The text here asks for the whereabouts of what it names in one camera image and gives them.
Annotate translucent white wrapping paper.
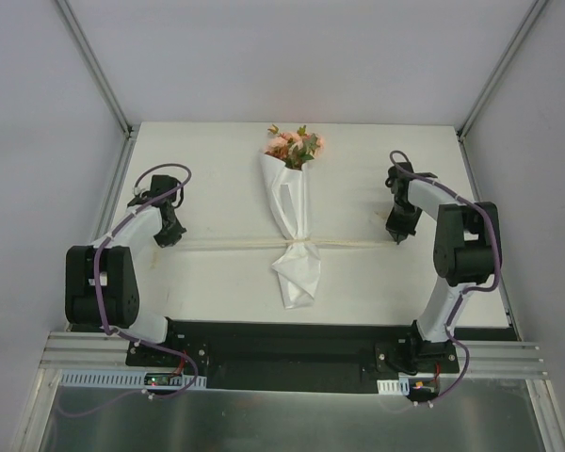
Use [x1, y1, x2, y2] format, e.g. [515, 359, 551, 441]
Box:
[260, 153, 321, 309]

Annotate right white cable duct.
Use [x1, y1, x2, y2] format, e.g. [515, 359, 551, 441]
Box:
[377, 378, 410, 396]

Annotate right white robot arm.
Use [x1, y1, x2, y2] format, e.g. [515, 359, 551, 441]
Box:
[384, 162, 502, 375]

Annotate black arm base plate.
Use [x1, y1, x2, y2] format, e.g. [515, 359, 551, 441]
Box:
[70, 318, 522, 392]

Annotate aluminium frame post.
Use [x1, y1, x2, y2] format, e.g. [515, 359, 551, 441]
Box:
[53, 0, 134, 138]
[457, 0, 552, 143]

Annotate left white cable duct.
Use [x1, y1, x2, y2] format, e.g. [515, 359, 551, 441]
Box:
[60, 370, 207, 391]

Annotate aluminium front rail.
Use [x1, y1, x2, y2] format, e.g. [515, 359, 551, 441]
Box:
[40, 332, 550, 379]

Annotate white cable duct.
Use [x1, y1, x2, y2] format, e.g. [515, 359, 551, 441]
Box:
[377, 378, 410, 396]
[60, 370, 207, 391]

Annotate pink rose stem with leaves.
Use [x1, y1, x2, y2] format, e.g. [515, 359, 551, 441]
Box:
[267, 124, 324, 170]

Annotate left aluminium frame post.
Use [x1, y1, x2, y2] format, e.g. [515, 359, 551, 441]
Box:
[53, 0, 134, 138]

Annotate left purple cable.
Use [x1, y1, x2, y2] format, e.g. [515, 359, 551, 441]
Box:
[56, 163, 202, 418]

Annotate right aluminium frame post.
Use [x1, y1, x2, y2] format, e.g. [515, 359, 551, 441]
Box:
[457, 0, 552, 143]

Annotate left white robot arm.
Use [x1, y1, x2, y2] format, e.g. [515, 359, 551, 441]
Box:
[65, 174, 186, 366]

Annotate cream printed ribbon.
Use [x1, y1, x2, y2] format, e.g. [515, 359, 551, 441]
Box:
[136, 238, 397, 266]

